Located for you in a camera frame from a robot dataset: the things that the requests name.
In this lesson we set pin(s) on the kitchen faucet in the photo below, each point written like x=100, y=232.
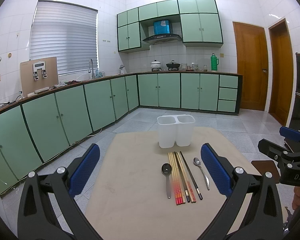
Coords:
x=91, y=68

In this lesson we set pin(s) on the window blind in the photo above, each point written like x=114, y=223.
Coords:
x=66, y=31

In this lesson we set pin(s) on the green lower cabinets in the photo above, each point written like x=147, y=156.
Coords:
x=35, y=130

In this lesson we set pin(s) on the green cabinets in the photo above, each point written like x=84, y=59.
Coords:
x=35, y=130
x=192, y=22

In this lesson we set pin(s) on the cardboard panel with device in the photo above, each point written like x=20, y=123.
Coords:
x=38, y=74

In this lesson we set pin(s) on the plain bamboo chopstick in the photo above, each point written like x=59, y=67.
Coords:
x=186, y=178

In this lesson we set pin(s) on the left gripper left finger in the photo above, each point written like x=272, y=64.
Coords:
x=36, y=217

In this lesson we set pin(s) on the red striped bamboo chopstick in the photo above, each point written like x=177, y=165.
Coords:
x=189, y=181

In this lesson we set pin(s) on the range hood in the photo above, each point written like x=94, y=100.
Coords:
x=163, y=32

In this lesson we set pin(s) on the silver metal spoon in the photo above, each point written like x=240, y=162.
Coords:
x=197, y=163

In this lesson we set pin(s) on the black chopstick silver band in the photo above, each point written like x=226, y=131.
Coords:
x=192, y=178
x=182, y=178

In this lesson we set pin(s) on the black wok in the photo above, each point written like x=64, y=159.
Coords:
x=173, y=66

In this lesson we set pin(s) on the red patterned bamboo chopstick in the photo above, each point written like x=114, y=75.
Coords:
x=175, y=179
x=178, y=178

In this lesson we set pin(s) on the white cooking pot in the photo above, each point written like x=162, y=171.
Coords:
x=156, y=66

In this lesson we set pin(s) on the white double utensil holder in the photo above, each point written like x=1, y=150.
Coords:
x=175, y=129

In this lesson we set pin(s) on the green upper cabinets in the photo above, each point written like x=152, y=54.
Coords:
x=192, y=22

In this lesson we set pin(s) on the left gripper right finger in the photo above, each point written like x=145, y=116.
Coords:
x=263, y=218

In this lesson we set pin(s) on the brown chair seat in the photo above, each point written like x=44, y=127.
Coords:
x=264, y=166

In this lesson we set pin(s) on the green thermos flask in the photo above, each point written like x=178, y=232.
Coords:
x=214, y=62

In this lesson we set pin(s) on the brown wooden door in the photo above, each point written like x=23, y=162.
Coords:
x=282, y=81
x=252, y=64

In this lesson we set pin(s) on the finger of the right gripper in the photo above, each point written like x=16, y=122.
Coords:
x=273, y=151
x=290, y=134

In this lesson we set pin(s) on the black spoon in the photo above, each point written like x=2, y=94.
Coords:
x=166, y=170

